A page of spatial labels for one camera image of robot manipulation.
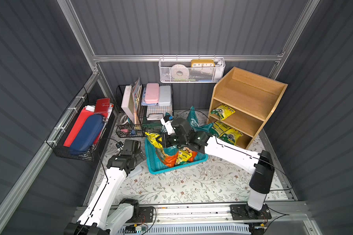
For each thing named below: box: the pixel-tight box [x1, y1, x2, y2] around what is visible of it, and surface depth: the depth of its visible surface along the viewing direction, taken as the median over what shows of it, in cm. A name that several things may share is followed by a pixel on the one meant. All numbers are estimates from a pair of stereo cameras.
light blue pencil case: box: [158, 85, 172, 107], surface depth 98 cm
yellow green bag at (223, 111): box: [210, 104, 236, 120], surface depth 95 cm
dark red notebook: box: [94, 97, 111, 114], surface depth 81 cm
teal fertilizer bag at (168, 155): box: [155, 145, 179, 168], surface depth 85 cm
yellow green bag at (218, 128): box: [210, 120, 232, 139], surface depth 107 cm
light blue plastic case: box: [127, 165, 143, 178], surface depth 88 cm
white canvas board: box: [121, 85, 135, 124], surface depth 93 cm
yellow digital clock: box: [190, 59, 216, 68], surface depth 90 cm
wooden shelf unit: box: [206, 66, 289, 150], surface depth 88 cm
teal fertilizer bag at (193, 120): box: [187, 105, 214, 132], surface depth 83 cm
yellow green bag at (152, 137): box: [144, 131, 164, 149], surface depth 75 cm
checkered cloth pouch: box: [146, 105, 174, 121], surface depth 96 cm
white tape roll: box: [170, 64, 190, 80], surface depth 85 cm
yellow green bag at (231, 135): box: [218, 127, 244, 146], surface depth 101 cm
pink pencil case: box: [144, 82, 160, 104], surface depth 98 cm
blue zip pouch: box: [69, 114, 105, 155], surface depth 70 cm
